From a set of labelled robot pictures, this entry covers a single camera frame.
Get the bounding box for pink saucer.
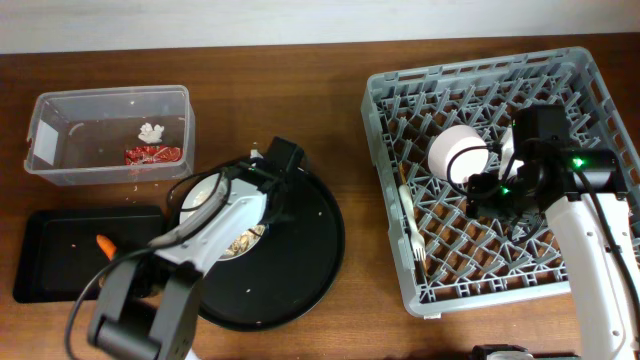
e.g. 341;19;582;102
427;125;489;184

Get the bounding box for grey plate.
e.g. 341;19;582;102
179;173;245;261

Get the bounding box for white plastic fork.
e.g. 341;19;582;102
398;185;426;262

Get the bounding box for red snack wrapper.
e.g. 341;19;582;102
125;145;182;166

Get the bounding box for orange carrot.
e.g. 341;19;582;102
96;234;117;261

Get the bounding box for wooden chopstick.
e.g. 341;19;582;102
398;164;427;278

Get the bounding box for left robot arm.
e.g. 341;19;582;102
63;137;305;359

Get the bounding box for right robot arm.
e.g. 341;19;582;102
466;105;639;359

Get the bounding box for grey dishwasher rack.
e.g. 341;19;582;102
361;47;639;318

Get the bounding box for round black tray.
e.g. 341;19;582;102
199;158;345;331

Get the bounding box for crumpled white tissue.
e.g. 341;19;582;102
138;123;165;144

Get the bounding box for clear plastic bin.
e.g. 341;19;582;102
24;85;196;186

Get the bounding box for black rectangular tray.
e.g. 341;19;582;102
13;206;165;303

